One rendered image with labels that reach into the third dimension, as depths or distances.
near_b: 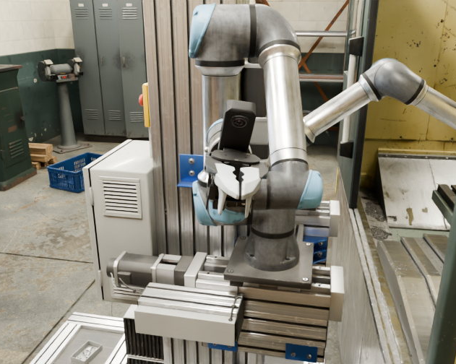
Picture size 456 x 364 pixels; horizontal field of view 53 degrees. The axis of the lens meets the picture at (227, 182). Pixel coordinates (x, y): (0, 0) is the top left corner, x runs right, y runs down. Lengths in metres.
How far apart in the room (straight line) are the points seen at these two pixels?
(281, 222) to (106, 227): 0.58
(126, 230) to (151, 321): 0.34
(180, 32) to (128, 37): 4.76
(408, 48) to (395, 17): 0.18
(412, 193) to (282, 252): 1.62
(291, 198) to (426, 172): 2.05
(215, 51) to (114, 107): 5.31
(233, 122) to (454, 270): 0.44
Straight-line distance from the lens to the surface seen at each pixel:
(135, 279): 1.38
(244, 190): 0.57
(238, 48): 1.06
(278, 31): 1.05
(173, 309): 1.24
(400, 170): 2.85
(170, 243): 1.48
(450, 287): 0.87
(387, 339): 1.44
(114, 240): 1.49
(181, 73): 1.30
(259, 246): 1.20
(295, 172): 0.89
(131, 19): 6.03
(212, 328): 1.20
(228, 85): 1.07
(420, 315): 1.71
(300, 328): 1.31
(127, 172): 1.38
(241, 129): 0.68
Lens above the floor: 1.66
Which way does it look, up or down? 20 degrees down
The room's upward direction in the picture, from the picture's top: straight up
